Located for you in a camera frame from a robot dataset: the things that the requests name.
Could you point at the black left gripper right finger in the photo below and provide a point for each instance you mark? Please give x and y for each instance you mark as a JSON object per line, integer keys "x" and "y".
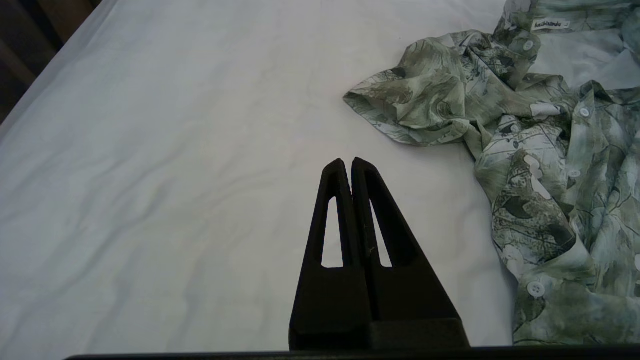
{"x": 410, "y": 300}

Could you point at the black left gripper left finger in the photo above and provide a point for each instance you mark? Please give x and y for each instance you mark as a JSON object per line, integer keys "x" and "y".
{"x": 330, "y": 300}

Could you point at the green floral button shirt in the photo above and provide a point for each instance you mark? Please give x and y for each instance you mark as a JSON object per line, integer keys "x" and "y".
{"x": 540, "y": 200}

